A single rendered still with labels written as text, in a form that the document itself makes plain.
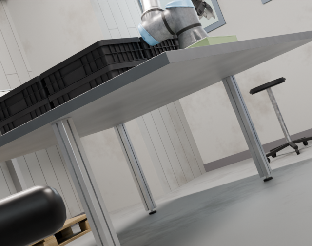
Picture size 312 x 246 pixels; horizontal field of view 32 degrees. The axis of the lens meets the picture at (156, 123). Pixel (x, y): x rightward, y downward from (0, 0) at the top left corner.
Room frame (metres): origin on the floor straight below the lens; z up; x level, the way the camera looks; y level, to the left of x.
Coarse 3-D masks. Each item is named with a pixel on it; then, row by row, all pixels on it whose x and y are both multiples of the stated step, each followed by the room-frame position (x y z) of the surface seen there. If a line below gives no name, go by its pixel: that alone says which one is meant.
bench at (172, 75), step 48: (192, 48) 1.79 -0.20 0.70; (240, 48) 2.07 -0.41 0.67; (288, 48) 2.87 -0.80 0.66; (96, 96) 1.84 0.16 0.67; (144, 96) 2.41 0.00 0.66; (240, 96) 3.23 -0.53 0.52; (0, 144) 2.17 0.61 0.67; (48, 144) 3.07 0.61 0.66; (96, 192) 2.06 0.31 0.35; (144, 192) 3.74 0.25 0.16; (96, 240) 2.06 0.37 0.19
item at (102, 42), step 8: (104, 40) 2.25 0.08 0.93; (112, 40) 2.29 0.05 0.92; (120, 40) 2.34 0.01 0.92; (128, 40) 2.39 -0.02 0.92; (136, 40) 2.44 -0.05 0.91; (88, 48) 2.26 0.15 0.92; (72, 56) 2.32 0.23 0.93; (80, 56) 2.29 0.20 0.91; (64, 64) 2.35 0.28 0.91; (48, 72) 2.41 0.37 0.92
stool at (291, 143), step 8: (280, 80) 4.00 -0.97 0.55; (256, 88) 4.02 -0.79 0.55; (264, 88) 3.99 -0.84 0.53; (272, 96) 4.10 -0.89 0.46; (272, 104) 4.11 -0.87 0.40; (280, 112) 4.11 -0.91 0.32; (280, 120) 4.10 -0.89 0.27; (288, 136) 4.10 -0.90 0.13; (288, 144) 4.10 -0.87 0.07; (304, 144) 4.27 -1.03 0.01; (272, 152) 4.06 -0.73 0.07; (296, 152) 3.88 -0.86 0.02
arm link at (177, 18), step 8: (176, 0) 2.28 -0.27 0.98; (184, 0) 2.28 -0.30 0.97; (168, 8) 2.31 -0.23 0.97; (176, 8) 2.28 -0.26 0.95; (184, 8) 2.28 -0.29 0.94; (192, 8) 2.30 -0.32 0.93; (168, 16) 2.30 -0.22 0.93; (176, 16) 2.28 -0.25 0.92; (184, 16) 2.28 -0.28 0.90; (192, 16) 2.28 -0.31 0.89; (168, 24) 2.31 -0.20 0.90; (176, 24) 2.30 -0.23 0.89; (184, 24) 2.28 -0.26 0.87; (176, 32) 2.31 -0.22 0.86
